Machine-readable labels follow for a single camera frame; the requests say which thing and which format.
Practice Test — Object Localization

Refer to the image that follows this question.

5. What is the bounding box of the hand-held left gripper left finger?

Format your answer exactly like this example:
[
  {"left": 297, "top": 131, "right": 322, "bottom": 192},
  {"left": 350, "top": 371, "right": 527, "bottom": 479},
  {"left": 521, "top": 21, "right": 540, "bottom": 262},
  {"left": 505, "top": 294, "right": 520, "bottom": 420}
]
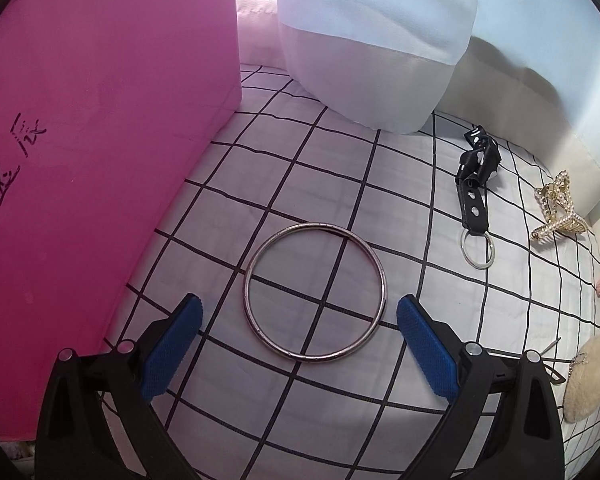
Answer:
[{"left": 34, "top": 294, "right": 203, "bottom": 480}]

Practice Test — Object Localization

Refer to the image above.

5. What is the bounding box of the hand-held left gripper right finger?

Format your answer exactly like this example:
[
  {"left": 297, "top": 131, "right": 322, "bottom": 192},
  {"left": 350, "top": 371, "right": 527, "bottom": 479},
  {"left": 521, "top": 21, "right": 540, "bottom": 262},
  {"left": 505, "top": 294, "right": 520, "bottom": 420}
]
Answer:
[{"left": 396, "top": 295, "right": 566, "bottom": 480}]

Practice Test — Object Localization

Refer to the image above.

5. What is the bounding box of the large silver bangle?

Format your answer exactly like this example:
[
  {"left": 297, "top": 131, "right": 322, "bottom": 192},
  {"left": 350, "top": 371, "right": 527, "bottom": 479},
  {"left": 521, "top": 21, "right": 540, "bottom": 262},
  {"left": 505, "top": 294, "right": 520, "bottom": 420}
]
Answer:
[{"left": 242, "top": 223, "right": 387, "bottom": 362}]

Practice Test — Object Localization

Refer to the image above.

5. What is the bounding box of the pink plastic bin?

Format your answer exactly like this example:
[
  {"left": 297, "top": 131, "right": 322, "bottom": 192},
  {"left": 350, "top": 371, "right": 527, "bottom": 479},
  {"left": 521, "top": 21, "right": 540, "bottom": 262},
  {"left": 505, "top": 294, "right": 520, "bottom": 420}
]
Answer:
[{"left": 0, "top": 0, "right": 242, "bottom": 441}]

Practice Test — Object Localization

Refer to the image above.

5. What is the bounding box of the beige plush pompom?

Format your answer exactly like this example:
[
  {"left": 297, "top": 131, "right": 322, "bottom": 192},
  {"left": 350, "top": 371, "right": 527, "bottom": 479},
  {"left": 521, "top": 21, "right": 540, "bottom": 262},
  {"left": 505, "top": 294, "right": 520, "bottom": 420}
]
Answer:
[{"left": 562, "top": 335, "right": 600, "bottom": 423}]

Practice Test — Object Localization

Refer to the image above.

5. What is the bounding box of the pearl hair claw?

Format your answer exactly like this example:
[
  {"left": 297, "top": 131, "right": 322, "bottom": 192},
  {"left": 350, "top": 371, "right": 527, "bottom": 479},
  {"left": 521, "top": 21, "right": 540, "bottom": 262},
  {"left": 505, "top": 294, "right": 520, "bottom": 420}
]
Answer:
[{"left": 530, "top": 171, "right": 590, "bottom": 243}]

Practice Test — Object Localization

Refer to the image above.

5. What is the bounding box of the white black grid cloth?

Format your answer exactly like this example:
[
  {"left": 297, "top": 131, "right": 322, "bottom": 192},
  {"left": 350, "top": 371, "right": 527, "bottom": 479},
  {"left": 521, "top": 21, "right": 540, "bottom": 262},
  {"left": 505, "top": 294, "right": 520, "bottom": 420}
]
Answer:
[{"left": 100, "top": 62, "right": 600, "bottom": 480}]

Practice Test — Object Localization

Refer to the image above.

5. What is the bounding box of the white sheer curtain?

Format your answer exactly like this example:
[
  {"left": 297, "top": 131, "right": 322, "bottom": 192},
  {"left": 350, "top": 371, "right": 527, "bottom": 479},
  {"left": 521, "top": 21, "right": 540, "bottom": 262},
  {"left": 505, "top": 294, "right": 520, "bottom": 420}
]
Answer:
[{"left": 274, "top": 0, "right": 481, "bottom": 136}]

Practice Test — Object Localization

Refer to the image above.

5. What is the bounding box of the cream pleated curtain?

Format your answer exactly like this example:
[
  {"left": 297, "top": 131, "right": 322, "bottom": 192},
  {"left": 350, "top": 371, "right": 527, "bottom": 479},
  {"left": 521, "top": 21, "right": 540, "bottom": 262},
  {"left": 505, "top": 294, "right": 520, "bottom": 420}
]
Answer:
[{"left": 435, "top": 0, "right": 600, "bottom": 196}]

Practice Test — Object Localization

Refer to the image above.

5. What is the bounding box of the black strap keychain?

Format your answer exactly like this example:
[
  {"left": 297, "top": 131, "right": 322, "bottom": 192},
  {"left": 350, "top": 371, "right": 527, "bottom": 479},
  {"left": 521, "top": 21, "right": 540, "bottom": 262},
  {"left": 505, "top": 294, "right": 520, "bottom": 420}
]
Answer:
[{"left": 455, "top": 125, "right": 501, "bottom": 270}]

